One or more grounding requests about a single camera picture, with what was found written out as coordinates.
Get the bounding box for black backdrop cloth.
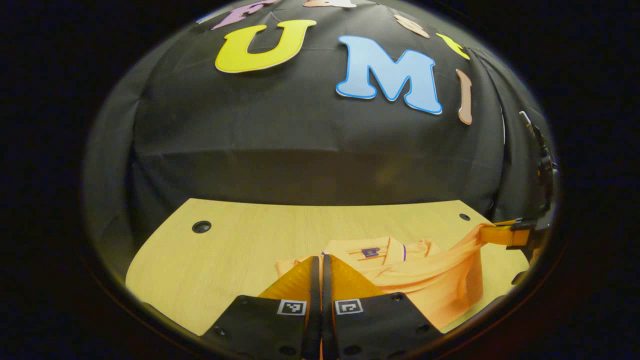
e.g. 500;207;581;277
82;0;556;266

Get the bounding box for orange T-shirt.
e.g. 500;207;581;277
275;224;501;331

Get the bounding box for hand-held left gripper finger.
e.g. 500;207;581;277
201;255;322;360
322;253;444;360

